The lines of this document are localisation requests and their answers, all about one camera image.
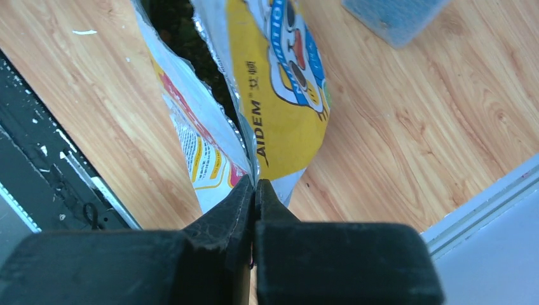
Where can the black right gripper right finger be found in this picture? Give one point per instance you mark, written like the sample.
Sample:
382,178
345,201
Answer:
338,262

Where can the cat food bag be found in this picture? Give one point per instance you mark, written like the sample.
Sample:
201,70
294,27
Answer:
275,78

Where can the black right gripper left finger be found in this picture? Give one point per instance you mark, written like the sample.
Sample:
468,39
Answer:
207,262

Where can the blue item in bubble wrap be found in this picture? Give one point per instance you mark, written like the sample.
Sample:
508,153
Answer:
397,22

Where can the brown pet food kibble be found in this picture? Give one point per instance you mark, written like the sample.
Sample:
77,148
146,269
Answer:
173,20

